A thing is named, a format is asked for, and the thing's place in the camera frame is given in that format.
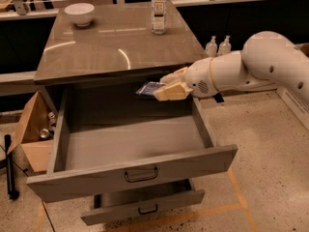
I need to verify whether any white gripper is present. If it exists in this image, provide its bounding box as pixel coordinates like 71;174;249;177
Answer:
154;58;215;102

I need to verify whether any white ceramic bowl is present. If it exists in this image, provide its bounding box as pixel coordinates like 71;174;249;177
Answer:
65;3;95;27

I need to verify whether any sanitizer pump bottle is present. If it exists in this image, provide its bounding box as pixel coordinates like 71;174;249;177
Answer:
218;36;232;55
206;36;217;57

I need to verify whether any grey drawer cabinet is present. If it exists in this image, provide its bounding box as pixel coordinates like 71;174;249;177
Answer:
35;3;206;124

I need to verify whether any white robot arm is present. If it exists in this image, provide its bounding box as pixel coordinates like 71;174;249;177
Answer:
154;31;309;104

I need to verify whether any grey open top drawer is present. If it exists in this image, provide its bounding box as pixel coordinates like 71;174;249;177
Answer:
27;86;238;202

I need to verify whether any blue rxbar wrapper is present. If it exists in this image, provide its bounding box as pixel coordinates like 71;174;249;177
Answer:
136;81;164;96

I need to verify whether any lower silver can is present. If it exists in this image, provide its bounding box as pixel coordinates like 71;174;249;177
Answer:
40;129;54;140

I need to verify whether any black top drawer handle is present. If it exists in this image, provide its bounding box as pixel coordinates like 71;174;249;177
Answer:
125;167;158;183

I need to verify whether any black lower drawer handle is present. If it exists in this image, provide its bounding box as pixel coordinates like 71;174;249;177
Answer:
137;204;158;216

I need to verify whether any left sanitizer pump bottle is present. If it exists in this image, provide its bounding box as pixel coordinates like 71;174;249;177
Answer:
206;36;217;57

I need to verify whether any black drawer handle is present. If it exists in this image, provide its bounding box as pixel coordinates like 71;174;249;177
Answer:
125;167;158;183
137;204;158;216

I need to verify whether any right sanitizer pump bottle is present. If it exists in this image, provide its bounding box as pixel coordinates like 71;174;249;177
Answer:
218;36;232;55

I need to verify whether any clear plastic water bottle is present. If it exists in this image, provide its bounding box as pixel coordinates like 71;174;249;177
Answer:
151;0;167;35

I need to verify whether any black pole stand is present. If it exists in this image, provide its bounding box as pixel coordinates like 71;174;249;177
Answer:
4;134;19;200

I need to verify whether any grey lower drawer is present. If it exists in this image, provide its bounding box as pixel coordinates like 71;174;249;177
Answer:
81;179;205;225

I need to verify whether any upper silver can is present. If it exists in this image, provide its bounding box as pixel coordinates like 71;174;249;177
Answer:
47;112;57;127

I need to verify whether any brown cardboard box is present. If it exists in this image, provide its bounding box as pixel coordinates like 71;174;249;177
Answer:
9;92;53;172

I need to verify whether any silver can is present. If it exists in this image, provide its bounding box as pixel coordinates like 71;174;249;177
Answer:
40;129;54;140
47;112;57;127

